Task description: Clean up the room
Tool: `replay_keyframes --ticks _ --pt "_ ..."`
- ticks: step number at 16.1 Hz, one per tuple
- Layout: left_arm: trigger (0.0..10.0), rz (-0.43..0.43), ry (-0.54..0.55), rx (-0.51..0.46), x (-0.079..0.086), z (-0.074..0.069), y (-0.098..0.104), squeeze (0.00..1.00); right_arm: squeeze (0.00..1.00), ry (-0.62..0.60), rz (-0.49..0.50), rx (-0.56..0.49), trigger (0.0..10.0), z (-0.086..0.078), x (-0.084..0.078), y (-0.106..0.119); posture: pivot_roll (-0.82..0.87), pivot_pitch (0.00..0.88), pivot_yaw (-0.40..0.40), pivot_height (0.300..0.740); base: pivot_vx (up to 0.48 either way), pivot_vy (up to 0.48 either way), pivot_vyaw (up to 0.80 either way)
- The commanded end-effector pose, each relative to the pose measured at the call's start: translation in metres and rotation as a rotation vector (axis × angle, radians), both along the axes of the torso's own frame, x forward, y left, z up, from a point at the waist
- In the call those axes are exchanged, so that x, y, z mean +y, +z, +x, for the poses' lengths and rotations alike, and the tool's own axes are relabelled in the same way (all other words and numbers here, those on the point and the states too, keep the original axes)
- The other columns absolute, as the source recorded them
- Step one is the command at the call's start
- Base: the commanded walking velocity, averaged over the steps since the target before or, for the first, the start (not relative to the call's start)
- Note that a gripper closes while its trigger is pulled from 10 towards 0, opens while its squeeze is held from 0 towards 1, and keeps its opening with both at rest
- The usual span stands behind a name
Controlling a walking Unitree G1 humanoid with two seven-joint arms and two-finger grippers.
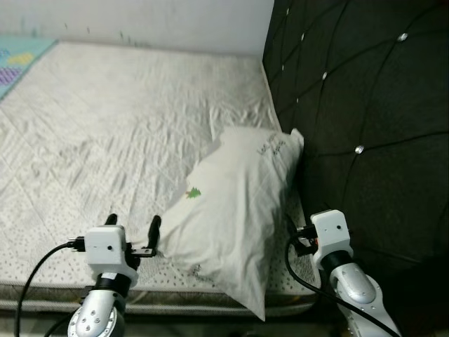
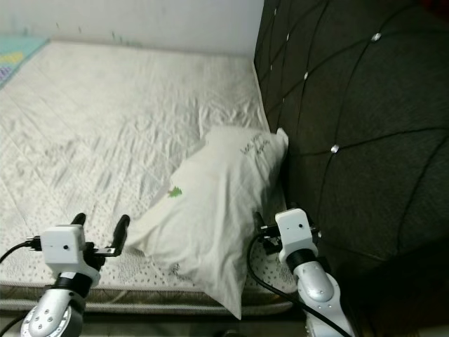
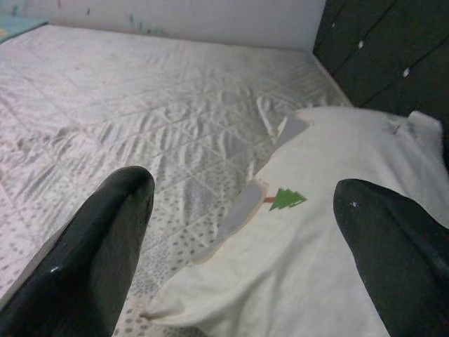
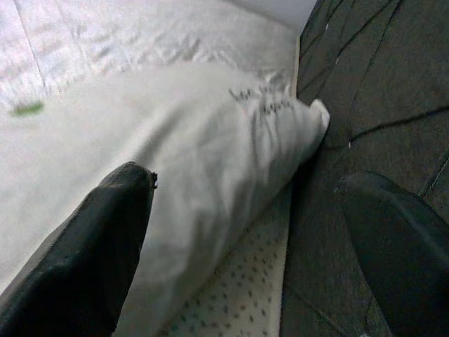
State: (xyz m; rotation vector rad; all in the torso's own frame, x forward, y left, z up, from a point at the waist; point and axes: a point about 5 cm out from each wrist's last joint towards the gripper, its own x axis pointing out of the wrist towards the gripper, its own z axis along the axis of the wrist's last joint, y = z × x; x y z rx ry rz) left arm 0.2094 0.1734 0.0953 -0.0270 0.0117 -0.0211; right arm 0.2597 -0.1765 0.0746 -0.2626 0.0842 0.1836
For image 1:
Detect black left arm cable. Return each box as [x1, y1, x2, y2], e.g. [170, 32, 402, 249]
[15, 239, 88, 337]

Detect grey bed base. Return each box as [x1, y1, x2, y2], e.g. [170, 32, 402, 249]
[0, 300, 316, 317]

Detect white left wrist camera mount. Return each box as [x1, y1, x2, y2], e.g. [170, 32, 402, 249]
[86, 225, 139, 275]

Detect white grey patterned mattress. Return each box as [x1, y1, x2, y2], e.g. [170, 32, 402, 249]
[0, 40, 323, 304]

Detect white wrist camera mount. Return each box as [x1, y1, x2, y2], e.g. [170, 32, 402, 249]
[86, 225, 139, 275]
[311, 209, 354, 257]

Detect white pillow green print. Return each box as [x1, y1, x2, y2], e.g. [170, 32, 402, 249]
[158, 126, 306, 322]

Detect dark tufted studded headboard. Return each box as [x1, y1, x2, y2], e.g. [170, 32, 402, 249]
[262, 0, 449, 296]

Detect teal blanket colourful dotted shapes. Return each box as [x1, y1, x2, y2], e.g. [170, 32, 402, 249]
[0, 37, 58, 99]

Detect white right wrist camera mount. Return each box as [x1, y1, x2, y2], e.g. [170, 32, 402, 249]
[311, 209, 354, 257]

